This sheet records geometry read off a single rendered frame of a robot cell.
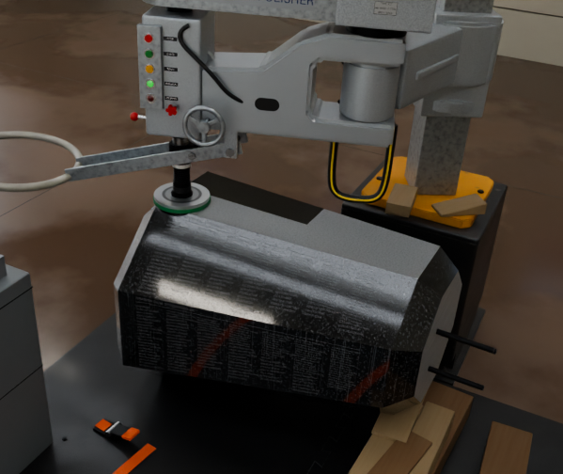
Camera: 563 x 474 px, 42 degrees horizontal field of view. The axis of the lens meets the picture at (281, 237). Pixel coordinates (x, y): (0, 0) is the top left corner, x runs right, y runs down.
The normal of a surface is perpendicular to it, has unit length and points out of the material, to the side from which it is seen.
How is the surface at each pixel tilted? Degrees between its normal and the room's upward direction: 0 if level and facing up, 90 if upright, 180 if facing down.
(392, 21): 90
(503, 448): 0
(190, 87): 90
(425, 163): 90
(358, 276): 45
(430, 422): 0
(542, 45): 90
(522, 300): 0
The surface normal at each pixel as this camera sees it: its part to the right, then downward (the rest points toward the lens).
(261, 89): -0.14, 0.49
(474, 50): 0.23, 0.50
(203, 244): -0.26, -0.30
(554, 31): -0.44, 0.43
